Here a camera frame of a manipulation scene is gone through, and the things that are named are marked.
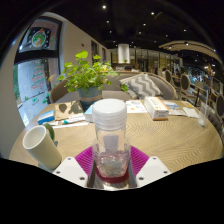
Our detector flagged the ceiling lights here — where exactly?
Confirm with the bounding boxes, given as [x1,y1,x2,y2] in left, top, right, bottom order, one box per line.
[99,3,191,46]

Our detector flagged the flat blue box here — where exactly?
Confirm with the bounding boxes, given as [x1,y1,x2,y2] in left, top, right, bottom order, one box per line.
[36,109,56,125]

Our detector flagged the decorated glass window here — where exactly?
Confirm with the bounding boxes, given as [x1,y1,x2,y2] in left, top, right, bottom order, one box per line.
[12,16,64,124]

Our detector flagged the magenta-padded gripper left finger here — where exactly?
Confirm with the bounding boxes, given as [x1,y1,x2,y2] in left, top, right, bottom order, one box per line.
[52,145,96,189]

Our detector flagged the green potted plant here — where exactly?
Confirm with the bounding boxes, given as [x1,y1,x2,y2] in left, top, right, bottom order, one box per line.
[56,50,129,111]

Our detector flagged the clear bottle with white cap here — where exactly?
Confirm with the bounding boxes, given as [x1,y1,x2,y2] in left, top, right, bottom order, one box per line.
[91,98,132,184]

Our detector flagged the round-backed chairs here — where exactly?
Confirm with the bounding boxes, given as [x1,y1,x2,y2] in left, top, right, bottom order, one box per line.
[159,68,224,129]

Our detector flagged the brown paper sheet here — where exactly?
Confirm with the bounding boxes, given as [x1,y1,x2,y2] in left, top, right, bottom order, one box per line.
[54,100,84,121]

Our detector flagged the white marker pen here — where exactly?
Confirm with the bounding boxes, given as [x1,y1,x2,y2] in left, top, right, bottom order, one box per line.
[51,119,90,130]

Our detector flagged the small blue white box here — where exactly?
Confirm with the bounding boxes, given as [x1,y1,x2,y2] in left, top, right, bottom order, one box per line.
[83,104,95,123]

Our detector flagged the white paper cup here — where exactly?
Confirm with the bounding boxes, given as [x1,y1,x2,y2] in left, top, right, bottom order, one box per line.
[22,123,63,170]

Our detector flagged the white and orange box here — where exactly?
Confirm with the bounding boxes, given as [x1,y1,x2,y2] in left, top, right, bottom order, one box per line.
[143,96,170,121]

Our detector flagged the grey zigzag striped cushion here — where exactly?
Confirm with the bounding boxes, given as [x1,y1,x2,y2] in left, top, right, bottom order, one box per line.
[119,73,163,100]

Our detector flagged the clear plastic cup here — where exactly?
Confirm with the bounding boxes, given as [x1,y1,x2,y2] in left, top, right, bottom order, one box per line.
[197,101,212,128]

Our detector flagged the white printed paper sheet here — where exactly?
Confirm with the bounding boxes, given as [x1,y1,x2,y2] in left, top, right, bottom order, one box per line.
[125,99,148,115]

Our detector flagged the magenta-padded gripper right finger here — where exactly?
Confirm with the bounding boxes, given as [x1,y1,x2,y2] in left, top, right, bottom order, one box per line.
[128,145,172,188]

